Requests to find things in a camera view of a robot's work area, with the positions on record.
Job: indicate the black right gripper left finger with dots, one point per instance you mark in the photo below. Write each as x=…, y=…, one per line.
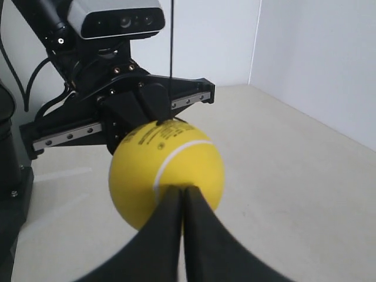
x=153, y=253

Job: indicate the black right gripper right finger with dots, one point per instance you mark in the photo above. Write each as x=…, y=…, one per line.
x=211, y=252

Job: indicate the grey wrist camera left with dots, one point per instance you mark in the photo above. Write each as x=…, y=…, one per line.
x=109, y=19

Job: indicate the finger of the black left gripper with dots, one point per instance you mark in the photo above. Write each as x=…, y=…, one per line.
x=155, y=102
x=121, y=113

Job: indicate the yellow tennis ball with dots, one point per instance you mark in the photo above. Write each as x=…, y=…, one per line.
x=155, y=156

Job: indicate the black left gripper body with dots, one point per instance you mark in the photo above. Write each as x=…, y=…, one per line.
x=78, y=121

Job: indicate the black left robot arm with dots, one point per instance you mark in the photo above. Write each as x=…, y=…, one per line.
x=74, y=58

